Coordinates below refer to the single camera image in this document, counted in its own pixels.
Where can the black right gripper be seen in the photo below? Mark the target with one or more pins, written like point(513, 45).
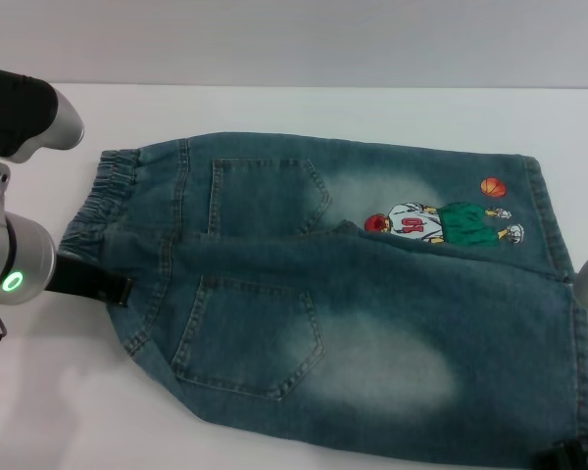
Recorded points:
point(568, 455)

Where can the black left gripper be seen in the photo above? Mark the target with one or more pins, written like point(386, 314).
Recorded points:
point(81, 279)

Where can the blue denim shorts basketball print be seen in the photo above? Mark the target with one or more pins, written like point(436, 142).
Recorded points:
point(353, 313)

